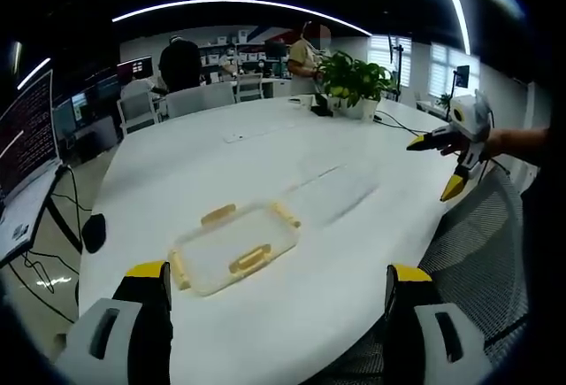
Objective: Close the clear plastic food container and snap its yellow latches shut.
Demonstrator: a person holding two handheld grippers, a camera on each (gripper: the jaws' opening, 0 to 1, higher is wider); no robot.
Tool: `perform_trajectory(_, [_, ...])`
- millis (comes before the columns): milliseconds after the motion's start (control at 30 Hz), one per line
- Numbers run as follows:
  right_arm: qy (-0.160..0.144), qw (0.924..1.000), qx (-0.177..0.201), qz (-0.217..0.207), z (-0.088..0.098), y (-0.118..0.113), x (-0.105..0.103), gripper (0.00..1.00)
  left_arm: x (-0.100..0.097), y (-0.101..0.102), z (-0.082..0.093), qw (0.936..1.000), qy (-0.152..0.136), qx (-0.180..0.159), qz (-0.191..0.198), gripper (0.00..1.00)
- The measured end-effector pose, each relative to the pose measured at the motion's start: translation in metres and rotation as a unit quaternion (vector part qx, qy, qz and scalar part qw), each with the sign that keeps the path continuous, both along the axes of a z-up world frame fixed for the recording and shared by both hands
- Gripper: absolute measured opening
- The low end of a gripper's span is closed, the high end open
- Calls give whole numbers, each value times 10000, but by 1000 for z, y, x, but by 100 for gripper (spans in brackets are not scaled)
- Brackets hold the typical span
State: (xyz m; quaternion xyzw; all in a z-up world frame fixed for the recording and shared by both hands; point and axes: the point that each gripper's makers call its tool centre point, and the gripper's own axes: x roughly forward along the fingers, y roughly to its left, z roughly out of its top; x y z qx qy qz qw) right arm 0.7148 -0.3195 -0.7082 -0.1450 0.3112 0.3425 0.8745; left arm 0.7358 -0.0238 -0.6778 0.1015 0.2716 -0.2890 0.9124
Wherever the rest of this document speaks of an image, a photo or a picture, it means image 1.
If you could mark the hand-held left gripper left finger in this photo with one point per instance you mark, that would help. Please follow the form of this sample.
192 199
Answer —
110 336

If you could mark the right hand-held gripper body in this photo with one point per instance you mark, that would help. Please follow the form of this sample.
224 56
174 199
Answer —
469 121

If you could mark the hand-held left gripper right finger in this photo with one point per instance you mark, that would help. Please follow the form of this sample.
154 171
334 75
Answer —
435 336

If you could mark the clear plastic lid yellow buckles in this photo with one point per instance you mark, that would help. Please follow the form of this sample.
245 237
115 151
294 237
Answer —
239 243

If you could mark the person's right hand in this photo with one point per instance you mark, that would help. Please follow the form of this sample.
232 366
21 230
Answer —
457 148

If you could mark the small monitor on stand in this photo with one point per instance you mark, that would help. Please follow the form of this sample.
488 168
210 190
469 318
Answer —
462 76

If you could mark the white plant pot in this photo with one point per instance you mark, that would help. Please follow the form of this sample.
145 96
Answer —
360 108

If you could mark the black tripod stand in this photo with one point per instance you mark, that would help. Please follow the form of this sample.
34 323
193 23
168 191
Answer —
398 66

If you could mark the grey mesh office chair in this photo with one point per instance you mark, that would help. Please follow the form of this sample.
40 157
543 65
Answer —
477 261

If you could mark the green potted plant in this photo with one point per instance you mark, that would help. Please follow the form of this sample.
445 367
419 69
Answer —
354 75

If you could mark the black round object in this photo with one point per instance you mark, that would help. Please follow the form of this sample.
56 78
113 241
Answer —
94 232

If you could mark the black box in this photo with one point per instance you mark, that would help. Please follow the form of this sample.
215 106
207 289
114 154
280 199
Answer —
322 107

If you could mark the curved ceiling light strip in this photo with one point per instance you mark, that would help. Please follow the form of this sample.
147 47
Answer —
239 3
455 2

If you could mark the white cup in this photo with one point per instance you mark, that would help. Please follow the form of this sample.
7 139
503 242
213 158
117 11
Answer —
306 101

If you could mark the white side desk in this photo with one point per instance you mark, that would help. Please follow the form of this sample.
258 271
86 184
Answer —
22 221

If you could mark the white office chair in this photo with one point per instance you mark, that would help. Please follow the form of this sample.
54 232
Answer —
201 98
249 86
138 113

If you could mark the storage shelf with boxes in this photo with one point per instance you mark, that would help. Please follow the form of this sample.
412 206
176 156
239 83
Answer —
239 46

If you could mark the computer monitor with red text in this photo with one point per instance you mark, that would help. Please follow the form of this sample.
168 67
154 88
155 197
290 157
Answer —
26 137

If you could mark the desktop monitor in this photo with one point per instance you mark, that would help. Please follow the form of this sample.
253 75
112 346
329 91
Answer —
135 68

